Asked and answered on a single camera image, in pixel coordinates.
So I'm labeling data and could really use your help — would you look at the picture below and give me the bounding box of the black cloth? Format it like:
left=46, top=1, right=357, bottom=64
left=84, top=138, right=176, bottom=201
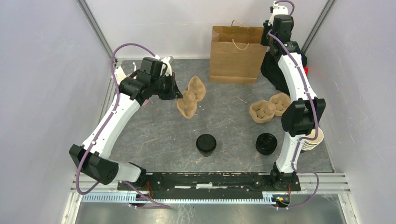
left=261, top=51, right=290, bottom=95

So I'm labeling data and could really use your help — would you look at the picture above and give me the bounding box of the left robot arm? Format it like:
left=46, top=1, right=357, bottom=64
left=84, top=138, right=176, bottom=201
left=69, top=56, right=182, bottom=190

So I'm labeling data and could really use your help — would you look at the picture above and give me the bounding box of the red tag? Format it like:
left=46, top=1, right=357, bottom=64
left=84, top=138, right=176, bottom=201
left=304, top=67, right=309, bottom=76

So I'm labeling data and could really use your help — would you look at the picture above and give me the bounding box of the cardboard cup carrier stack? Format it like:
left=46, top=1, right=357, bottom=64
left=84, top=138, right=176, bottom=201
left=249, top=93, right=291, bottom=124

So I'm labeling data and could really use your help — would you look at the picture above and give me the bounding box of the single cardboard cup carrier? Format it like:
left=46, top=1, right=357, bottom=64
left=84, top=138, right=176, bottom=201
left=176, top=76, right=206, bottom=119

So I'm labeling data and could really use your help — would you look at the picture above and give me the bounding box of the stack of paper cups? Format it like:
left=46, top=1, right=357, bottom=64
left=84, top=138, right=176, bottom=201
left=302, top=127, right=324, bottom=151

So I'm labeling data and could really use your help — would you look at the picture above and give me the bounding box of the stack of black lids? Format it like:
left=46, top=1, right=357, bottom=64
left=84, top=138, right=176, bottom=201
left=255, top=133, right=278, bottom=155

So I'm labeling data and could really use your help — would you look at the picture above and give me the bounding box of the brown paper bag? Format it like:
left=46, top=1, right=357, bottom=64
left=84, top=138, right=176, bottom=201
left=209, top=20, right=267, bottom=85

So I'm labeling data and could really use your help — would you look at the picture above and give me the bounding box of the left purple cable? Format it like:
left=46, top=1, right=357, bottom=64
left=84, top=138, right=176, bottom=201
left=75, top=43, right=171, bottom=209

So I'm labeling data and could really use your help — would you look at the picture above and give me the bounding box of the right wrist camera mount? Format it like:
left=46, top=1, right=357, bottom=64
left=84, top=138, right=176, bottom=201
left=268, top=2, right=289, bottom=26

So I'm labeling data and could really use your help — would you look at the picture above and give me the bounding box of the black cup lid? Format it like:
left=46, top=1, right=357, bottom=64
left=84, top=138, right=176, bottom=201
left=196, top=134, right=217, bottom=149

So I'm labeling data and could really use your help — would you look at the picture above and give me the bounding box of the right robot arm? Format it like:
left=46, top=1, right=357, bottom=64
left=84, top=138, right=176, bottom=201
left=261, top=14, right=326, bottom=190

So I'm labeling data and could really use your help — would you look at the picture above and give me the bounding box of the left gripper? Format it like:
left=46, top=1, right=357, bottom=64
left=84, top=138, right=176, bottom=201
left=151, top=72, right=183, bottom=101

